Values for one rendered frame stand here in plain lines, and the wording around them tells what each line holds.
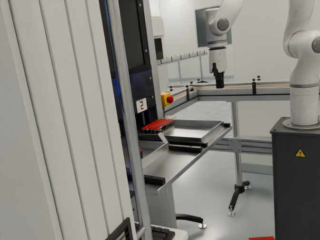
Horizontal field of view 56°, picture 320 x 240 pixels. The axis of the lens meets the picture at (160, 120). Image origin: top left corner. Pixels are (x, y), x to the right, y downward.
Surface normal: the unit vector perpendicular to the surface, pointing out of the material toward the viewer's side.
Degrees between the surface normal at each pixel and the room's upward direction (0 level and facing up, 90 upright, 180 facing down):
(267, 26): 90
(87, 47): 90
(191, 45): 90
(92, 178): 90
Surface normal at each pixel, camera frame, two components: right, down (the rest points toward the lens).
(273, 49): -0.52, 0.27
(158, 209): 0.85, 0.03
